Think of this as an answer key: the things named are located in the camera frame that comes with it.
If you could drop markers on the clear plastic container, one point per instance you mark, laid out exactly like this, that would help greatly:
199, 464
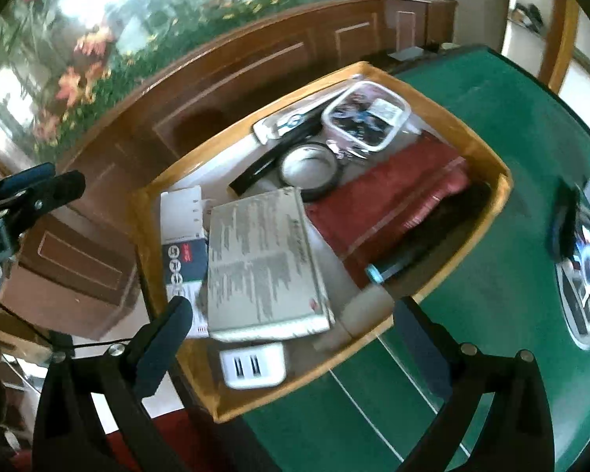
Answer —
359, 118

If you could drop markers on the tape roll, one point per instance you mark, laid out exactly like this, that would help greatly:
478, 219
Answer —
324, 184

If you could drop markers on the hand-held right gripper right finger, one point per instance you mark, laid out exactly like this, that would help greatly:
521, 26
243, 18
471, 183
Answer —
413, 334

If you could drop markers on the white text carton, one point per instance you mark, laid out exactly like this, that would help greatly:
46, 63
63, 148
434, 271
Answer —
265, 265

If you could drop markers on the red cloth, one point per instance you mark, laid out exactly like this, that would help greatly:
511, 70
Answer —
191, 432

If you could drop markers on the flower wall poster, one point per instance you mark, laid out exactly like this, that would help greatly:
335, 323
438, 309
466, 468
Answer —
128, 10

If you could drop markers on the long white barcode box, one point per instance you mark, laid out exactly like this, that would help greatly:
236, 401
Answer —
275, 130

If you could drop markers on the red snack packet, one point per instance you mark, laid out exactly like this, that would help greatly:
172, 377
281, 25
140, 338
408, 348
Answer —
383, 206

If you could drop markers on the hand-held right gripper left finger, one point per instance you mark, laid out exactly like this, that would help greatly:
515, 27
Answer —
162, 344

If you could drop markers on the white cardboard box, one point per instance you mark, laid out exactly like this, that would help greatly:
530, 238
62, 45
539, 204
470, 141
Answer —
179, 236

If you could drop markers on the black marker light cap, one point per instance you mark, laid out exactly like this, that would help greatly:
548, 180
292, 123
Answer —
398, 260

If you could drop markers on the brown cardboard box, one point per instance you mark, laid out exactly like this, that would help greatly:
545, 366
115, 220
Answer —
496, 201

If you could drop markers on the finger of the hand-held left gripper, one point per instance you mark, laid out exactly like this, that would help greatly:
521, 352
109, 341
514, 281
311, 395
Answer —
34, 191

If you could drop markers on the wooden cabinet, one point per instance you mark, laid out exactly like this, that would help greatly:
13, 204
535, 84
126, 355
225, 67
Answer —
255, 59

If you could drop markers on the black marker red cap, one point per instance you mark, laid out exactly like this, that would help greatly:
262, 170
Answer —
260, 169

